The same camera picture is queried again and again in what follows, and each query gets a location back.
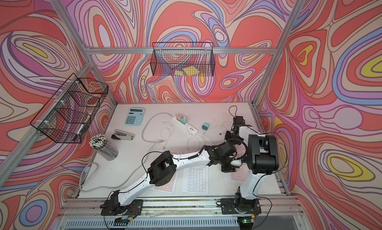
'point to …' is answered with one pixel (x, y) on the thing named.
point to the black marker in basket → (78, 132)
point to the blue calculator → (135, 117)
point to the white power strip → (192, 129)
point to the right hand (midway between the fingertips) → (228, 143)
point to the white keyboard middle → (195, 179)
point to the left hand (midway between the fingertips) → (237, 167)
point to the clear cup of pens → (101, 145)
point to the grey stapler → (122, 135)
